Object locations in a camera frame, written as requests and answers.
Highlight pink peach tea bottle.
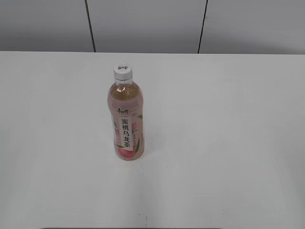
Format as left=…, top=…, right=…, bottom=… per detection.
left=107, top=80, right=144, bottom=161

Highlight white bottle cap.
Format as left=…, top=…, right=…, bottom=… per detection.
left=113, top=63, right=133, bottom=81

